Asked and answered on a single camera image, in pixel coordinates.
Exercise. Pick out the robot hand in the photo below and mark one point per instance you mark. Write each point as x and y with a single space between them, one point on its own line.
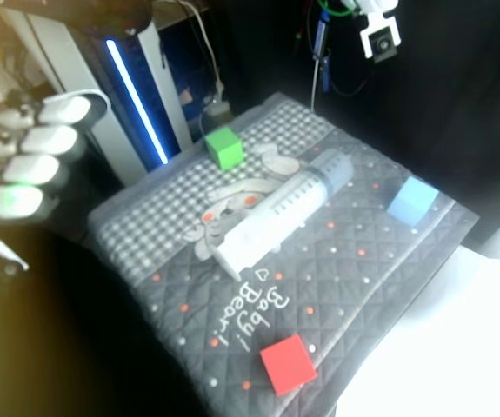
28 169

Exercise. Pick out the large translucent plastic syringe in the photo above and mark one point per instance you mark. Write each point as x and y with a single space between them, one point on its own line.
275 208

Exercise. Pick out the white tower with blue light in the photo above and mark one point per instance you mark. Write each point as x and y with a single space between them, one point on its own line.
162 87

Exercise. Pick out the green cube block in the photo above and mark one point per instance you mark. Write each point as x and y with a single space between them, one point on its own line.
225 150

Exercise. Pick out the white power plug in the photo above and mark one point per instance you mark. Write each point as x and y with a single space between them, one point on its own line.
219 106

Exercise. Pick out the red cube block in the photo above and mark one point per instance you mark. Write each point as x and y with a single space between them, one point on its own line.
288 365

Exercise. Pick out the grey quilt with bear print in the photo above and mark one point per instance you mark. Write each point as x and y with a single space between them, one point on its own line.
341 269

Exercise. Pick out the blue cube block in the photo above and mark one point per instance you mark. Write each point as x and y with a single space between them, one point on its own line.
412 200

